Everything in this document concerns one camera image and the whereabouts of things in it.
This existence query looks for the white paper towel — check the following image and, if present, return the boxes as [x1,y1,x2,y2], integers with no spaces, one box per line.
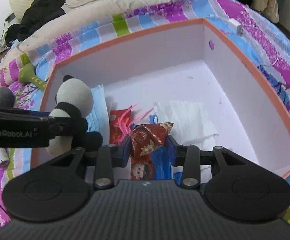
[154,100,218,151]

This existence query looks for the blue snack packet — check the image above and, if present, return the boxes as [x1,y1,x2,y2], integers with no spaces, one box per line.
[130,114,175,181]

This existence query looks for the blue face mask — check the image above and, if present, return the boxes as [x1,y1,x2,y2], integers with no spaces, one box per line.
[86,85,110,145]

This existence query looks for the pink feather ring toy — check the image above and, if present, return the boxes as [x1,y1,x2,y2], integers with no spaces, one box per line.
[114,103,154,144]

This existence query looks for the dark red patterned sachet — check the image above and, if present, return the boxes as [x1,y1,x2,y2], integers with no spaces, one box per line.
[130,122,174,158]

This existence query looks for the small panda plush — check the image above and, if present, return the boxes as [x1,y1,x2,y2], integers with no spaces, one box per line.
[46,75,103,157]

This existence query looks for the red foil snack packet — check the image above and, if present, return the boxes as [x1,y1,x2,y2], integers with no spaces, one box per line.
[109,106,134,145]

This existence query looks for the grey white penguin plush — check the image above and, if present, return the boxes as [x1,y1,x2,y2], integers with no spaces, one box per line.
[0,87,16,108]

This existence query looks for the colourful striped bedsheet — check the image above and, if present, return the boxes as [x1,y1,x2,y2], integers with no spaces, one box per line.
[0,0,290,230]

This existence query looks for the green plush massage stick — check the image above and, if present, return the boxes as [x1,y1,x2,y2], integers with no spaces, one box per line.
[18,63,47,92]

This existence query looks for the orange cardboard box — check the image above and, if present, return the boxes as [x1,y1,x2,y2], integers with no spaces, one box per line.
[40,18,290,177]

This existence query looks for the black clothes pile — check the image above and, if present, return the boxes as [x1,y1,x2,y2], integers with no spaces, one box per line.
[5,0,66,44]

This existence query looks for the white charger cable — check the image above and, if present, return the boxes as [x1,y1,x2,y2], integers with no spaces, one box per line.
[208,15,283,67]

